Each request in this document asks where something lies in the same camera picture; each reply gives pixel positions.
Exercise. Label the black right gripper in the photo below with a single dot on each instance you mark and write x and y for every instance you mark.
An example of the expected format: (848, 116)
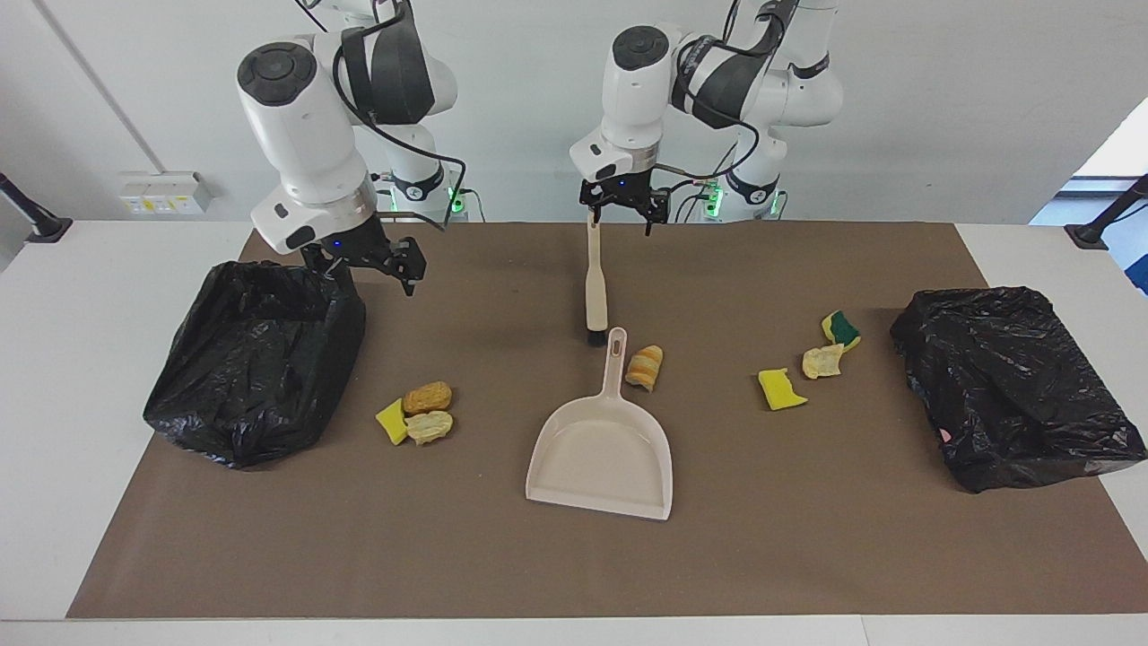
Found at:
(350, 244)

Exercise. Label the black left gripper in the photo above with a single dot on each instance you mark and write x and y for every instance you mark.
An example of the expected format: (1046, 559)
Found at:
(619, 188)

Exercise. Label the beige hand brush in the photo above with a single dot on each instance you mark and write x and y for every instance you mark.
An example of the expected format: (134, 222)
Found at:
(595, 296)

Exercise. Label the brown bread roll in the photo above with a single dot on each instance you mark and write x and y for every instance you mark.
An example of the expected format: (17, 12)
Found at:
(427, 397)

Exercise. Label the small yellow sponge piece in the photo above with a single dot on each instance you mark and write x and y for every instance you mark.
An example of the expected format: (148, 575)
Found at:
(391, 423)

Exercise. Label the orange striped bread piece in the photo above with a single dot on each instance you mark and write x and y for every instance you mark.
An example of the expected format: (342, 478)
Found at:
(645, 368)

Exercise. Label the pale torn bread piece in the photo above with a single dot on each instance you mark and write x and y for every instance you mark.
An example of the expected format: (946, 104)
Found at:
(821, 362)
(430, 427)

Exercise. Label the large yellow sponge piece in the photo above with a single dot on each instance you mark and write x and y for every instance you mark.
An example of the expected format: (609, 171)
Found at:
(780, 390)

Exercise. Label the beige plastic dustpan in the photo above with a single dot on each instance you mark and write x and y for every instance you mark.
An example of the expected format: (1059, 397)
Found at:
(601, 449)

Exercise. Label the green and yellow sponge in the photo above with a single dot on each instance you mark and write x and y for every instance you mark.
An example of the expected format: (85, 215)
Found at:
(841, 330)

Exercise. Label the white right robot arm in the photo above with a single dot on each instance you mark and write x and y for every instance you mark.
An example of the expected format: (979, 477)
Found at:
(305, 135)

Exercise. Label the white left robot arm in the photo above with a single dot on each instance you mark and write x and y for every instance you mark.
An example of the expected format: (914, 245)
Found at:
(637, 99)

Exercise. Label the open black bag-lined bin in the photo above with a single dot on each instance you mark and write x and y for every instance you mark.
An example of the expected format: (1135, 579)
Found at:
(251, 377)

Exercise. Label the right black trash bag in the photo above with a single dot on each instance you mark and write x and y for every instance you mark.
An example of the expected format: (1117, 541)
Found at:
(1004, 386)

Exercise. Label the brown table mat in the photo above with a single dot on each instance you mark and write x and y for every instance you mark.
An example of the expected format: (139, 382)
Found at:
(538, 565)

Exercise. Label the white wall outlet box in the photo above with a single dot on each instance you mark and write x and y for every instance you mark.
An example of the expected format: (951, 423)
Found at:
(161, 193)

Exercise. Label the black table clamp mount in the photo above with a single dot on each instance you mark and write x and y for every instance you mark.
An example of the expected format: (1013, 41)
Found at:
(1090, 235)
(45, 229)

